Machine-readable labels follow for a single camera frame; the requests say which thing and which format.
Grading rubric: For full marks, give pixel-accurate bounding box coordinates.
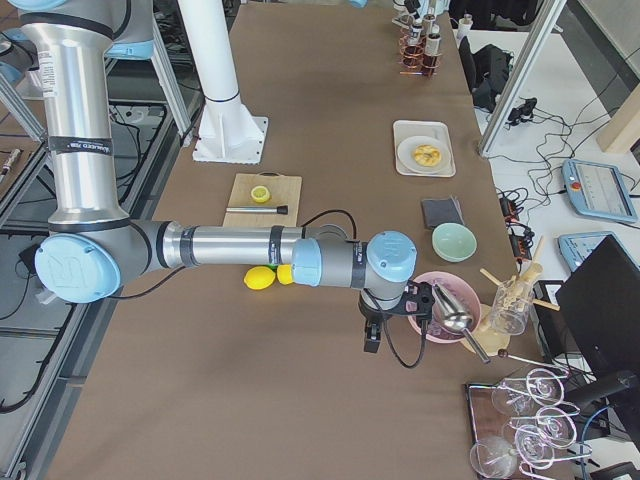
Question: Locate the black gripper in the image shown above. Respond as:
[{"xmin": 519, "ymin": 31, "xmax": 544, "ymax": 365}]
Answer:
[{"xmin": 358, "ymin": 280, "xmax": 433, "ymax": 354}]

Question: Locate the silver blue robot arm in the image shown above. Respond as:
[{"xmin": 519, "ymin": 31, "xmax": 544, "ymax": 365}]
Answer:
[{"xmin": 17, "ymin": 1, "xmax": 434, "ymax": 353}]

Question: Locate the wine glass rack tray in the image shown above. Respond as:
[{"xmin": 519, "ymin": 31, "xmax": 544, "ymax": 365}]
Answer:
[{"xmin": 465, "ymin": 366, "xmax": 592, "ymax": 479}]

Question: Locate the cream serving tray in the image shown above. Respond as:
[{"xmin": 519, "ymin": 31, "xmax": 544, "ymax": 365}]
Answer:
[{"xmin": 392, "ymin": 120, "xmax": 456, "ymax": 178}]

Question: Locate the tea bottle in rack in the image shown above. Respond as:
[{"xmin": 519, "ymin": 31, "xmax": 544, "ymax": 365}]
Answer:
[{"xmin": 402, "ymin": 1, "xmax": 423, "ymax": 70}]

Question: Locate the metal ice scoop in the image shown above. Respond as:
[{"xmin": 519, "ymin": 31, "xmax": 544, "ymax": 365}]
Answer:
[{"xmin": 432, "ymin": 283, "xmax": 490, "ymax": 364}]

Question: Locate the pink ice bowl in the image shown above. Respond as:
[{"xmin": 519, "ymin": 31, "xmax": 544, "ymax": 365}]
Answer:
[{"xmin": 413, "ymin": 271, "xmax": 481, "ymax": 344}]

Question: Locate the yellow lemon lower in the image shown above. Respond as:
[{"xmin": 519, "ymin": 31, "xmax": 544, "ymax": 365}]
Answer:
[{"xmin": 276, "ymin": 264, "xmax": 294, "ymax": 285}]

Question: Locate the yellow lemon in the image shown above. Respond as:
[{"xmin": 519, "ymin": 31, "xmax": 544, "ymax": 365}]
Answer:
[
  {"xmin": 243, "ymin": 266, "xmax": 276, "ymax": 291},
  {"xmin": 276, "ymin": 264, "xmax": 294, "ymax": 285}
]

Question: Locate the green ceramic bowl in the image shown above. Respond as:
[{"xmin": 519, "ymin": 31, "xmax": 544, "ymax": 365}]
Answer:
[{"xmin": 432, "ymin": 223, "xmax": 477, "ymax": 263}]

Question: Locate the round wooden coaster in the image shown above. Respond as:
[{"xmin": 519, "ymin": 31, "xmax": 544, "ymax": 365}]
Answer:
[{"xmin": 473, "ymin": 304, "xmax": 511, "ymax": 356}]

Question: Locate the yellow lemon upper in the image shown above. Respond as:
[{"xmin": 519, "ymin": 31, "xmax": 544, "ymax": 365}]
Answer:
[{"xmin": 243, "ymin": 266, "xmax": 276, "ymax": 291}]

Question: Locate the grey folded cloth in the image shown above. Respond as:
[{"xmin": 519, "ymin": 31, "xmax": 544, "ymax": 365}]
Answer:
[{"xmin": 421, "ymin": 196, "xmax": 464, "ymax": 229}]

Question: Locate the clear glass pitcher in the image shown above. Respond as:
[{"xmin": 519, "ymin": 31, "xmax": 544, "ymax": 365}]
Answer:
[{"xmin": 489, "ymin": 279, "xmax": 533, "ymax": 336}]

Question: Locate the wooden cup stand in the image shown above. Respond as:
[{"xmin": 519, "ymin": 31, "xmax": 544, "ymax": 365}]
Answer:
[{"xmin": 480, "ymin": 236, "xmax": 560, "ymax": 336}]

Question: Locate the steel muddler black tip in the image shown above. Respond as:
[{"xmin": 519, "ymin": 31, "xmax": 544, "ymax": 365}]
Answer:
[{"xmin": 226, "ymin": 205, "xmax": 289, "ymax": 215}]

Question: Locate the wooden cutting board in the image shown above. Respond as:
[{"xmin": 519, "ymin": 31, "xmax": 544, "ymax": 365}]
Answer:
[{"xmin": 223, "ymin": 173, "xmax": 302, "ymax": 227}]

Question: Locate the half lemon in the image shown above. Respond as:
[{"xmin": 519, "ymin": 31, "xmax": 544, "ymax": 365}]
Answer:
[{"xmin": 250, "ymin": 185, "xmax": 271, "ymax": 204}]

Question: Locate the white round plate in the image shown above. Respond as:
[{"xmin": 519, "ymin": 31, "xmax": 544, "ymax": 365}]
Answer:
[{"xmin": 397, "ymin": 135, "xmax": 451, "ymax": 174}]

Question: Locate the blue teach pendant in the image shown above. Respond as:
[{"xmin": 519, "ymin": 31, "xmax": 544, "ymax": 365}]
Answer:
[
  {"xmin": 557, "ymin": 231, "xmax": 616, "ymax": 272},
  {"xmin": 561, "ymin": 159, "xmax": 638, "ymax": 223}
]

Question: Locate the black monitor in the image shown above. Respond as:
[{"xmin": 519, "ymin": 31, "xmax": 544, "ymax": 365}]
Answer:
[{"xmin": 557, "ymin": 236, "xmax": 639, "ymax": 420}]

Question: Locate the braided ring bread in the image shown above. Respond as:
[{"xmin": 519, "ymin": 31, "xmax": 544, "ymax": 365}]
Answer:
[{"xmin": 412, "ymin": 144, "xmax": 442, "ymax": 167}]

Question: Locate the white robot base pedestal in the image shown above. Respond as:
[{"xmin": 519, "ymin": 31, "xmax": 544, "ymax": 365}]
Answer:
[{"xmin": 179, "ymin": 0, "xmax": 268, "ymax": 165}]

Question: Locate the black camera on floor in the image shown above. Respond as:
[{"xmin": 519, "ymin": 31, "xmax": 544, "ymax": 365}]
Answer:
[{"xmin": 507, "ymin": 97, "xmax": 537, "ymax": 126}]

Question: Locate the copper wire bottle rack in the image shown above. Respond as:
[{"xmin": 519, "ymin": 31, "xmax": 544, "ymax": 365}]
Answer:
[{"xmin": 399, "ymin": 25, "xmax": 442, "ymax": 77}]

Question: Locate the aluminium frame post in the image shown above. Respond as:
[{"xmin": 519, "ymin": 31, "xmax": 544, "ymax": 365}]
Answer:
[{"xmin": 478, "ymin": 0, "xmax": 566, "ymax": 158}]

